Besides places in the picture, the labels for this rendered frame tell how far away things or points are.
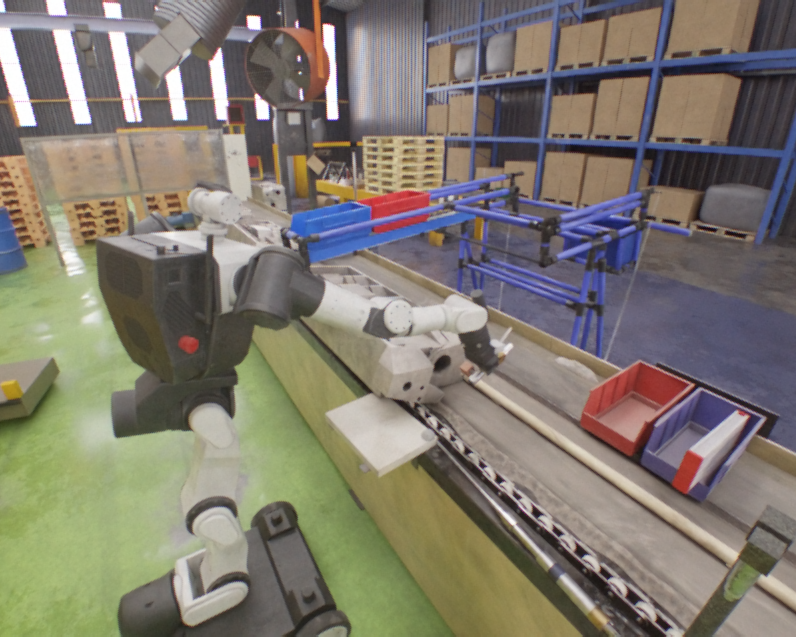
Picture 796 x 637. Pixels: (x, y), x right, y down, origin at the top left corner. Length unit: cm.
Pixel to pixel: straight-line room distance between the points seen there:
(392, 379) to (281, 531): 85
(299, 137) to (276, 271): 737
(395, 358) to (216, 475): 60
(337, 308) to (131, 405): 54
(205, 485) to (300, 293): 66
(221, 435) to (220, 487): 21
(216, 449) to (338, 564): 94
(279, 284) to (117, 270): 32
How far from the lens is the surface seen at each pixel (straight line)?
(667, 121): 1032
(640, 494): 124
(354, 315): 86
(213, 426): 108
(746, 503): 142
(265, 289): 78
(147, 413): 107
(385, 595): 182
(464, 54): 1450
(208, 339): 91
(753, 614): 119
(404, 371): 120
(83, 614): 214
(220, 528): 131
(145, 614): 159
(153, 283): 81
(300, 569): 168
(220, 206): 92
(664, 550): 118
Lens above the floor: 160
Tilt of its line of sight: 25 degrees down
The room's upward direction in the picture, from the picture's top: straight up
